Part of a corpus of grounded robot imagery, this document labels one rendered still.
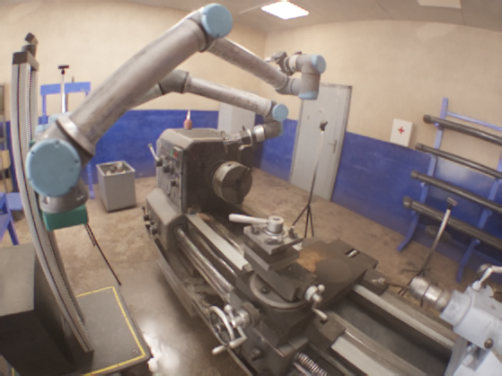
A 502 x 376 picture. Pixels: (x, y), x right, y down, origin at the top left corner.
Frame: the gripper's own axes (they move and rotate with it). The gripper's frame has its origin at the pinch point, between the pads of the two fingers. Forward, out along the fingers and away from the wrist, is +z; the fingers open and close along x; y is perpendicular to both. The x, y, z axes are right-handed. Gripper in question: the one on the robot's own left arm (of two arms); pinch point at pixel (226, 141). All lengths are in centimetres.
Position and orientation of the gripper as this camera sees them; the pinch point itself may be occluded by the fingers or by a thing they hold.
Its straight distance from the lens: 143.6
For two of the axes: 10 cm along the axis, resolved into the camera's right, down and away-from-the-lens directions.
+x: 1.6, 5.0, -8.5
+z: -9.7, 2.6, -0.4
